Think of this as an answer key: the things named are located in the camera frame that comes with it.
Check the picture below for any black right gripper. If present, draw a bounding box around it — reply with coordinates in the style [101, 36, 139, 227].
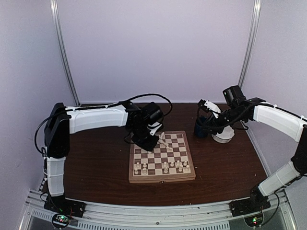
[200, 106, 245, 135]

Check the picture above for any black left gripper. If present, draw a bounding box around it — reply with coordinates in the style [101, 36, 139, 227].
[130, 124, 160, 152]

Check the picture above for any wooden chess board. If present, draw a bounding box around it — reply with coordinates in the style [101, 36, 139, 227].
[129, 131, 196, 184]

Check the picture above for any white bishop piece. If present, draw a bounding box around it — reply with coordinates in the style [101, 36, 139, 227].
[163, 161, 168, 174]

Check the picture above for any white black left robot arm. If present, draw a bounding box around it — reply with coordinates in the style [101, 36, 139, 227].
[39, 101, 164, 213]

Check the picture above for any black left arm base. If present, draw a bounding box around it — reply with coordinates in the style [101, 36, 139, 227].
[44, 186, 86, 218]

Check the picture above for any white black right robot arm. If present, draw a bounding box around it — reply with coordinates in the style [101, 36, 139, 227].
[198, 85, 307, 212]

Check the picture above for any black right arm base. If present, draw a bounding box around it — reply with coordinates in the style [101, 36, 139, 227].
[229, 187, 271, 217]

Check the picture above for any dark blue cup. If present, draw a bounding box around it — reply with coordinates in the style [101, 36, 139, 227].
[194, 116, 208, 138]

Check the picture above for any white scalloped bowl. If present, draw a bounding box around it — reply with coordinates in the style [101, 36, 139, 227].
[212, 126, 235, 144]

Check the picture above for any lying white king piece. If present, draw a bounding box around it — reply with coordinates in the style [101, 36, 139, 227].
[158, 139, 172, 150]

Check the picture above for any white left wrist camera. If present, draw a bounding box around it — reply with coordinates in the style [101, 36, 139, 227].
[147, 122, 162, 136]

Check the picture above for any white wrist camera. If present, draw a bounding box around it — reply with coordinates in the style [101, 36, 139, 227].
[147, 122, 162, 136]
[198, 99, 221, 115]

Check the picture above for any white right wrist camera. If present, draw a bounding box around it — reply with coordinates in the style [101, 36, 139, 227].
[198, 99, 221, 115]

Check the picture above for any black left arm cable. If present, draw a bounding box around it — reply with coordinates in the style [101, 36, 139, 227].
[105, 93, 173, 118]

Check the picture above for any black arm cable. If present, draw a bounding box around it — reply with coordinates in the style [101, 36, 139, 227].
[105, 93, 173, 118]
[196, 102, 250, 131]

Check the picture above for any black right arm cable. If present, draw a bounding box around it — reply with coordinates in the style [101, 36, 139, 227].
[196, 102, 250, 131]

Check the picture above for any right aluminium corner post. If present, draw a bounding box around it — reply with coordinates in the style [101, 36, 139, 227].
[238, 0, 261, 87]

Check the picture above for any aluminium corner post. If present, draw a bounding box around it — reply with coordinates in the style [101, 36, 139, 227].
[238, 0, 261, 87]
[50, 0, 80, 105]

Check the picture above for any left aluminium corner post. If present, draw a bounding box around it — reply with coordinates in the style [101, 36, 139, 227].
[50, 0, 80, 105]

